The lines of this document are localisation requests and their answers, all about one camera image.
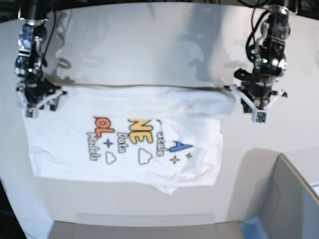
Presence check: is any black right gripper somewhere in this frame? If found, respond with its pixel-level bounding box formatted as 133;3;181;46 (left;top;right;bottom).
16;77;65;112

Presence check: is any grey storage bin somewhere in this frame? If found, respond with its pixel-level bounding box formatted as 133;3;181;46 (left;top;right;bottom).
239;154;319;239

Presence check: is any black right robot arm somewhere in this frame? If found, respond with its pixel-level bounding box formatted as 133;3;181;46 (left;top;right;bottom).
14;0;66;118

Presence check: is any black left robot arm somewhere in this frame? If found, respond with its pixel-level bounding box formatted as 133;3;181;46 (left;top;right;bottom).
234;4;291;110

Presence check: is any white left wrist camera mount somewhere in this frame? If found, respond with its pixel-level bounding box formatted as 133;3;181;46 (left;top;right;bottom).
224;84;288;123

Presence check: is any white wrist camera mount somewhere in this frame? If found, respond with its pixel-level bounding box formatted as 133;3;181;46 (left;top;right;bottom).
16;82;67;118
224;84;288;123

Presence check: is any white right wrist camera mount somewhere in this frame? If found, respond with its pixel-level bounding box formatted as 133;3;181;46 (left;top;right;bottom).
16;82;67;118

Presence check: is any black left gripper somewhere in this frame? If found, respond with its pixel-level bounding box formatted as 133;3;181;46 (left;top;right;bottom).
234;69;287;113

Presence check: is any white printed t-shirt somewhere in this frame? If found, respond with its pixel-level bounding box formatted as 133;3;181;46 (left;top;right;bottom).
23;87;235;194

